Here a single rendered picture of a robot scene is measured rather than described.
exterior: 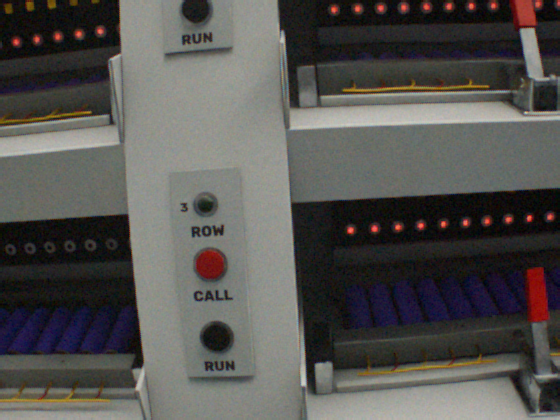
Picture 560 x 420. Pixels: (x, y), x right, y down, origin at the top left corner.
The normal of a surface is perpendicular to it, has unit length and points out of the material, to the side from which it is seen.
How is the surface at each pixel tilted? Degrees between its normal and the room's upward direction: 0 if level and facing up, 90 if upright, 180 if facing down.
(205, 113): 90
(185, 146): 90
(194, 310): 90
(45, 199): 109
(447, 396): 19
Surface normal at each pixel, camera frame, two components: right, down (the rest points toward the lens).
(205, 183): -0.03, 0.07
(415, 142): -0.01, 0.39
